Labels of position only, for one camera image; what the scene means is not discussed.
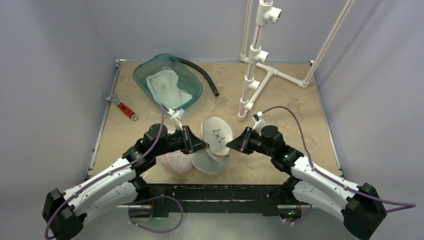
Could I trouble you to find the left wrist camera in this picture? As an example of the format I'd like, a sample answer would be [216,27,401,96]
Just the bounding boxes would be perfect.
[167,109,186,131]

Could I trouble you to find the black rubber hose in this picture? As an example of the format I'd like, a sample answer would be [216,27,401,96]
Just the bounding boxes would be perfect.
[175,57,220,98]

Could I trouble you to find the pink-trimmed white laundry bag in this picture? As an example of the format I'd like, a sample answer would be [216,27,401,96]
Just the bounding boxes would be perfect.
[157,151,194,174]

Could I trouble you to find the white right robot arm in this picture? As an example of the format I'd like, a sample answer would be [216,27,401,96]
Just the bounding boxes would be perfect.
[226,125,387,240]

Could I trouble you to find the white PVC pipe rack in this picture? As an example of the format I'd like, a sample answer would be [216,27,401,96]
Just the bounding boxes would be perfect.
[237,0,355,122]

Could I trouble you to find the teal plastic basin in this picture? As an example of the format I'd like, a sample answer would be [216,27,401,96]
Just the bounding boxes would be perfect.
[133,53,203,110]

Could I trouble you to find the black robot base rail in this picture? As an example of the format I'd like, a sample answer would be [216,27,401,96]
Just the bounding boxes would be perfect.
[131,183,303,221]

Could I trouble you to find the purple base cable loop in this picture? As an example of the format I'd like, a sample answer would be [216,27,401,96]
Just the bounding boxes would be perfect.
[128,196,183,234]

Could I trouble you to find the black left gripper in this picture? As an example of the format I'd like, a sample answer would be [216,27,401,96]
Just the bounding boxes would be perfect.
[153,124,209,157]

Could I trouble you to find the red-handled adjustable wrench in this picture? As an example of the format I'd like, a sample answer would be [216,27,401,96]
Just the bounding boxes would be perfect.
[104,93,139,121]

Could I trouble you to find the white cloth in basin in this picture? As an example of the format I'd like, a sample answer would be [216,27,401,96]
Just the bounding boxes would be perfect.
[146,66,193,109]

